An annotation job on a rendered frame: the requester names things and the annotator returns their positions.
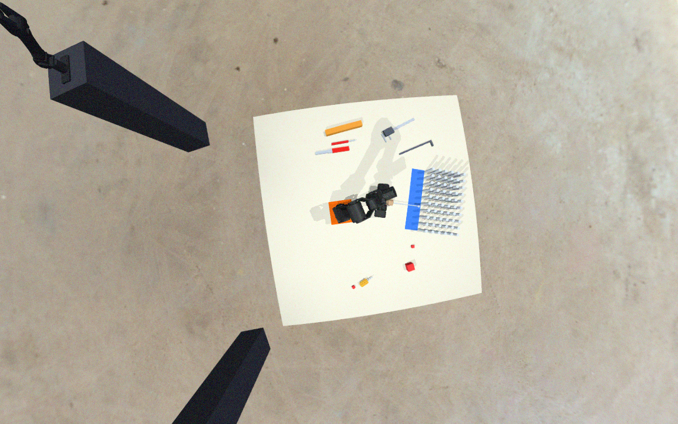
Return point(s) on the blue flat strip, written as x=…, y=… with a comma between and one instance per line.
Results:
x=416, y=188

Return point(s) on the orange rectangular bar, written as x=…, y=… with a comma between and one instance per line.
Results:
x=345, y=127

